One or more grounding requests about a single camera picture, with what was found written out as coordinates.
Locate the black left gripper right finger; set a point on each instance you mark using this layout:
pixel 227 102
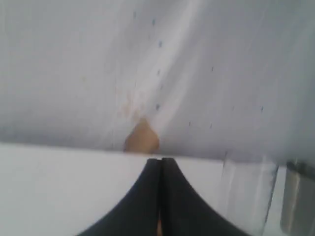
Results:
pixel 183 212

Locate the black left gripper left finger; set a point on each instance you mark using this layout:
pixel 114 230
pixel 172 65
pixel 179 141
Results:
pixel 136 214

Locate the white stained backdrop sheet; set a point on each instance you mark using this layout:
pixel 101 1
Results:
pixel 209 76

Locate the stainless steel cup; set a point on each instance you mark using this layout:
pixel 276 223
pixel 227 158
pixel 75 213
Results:
pixel 298 211

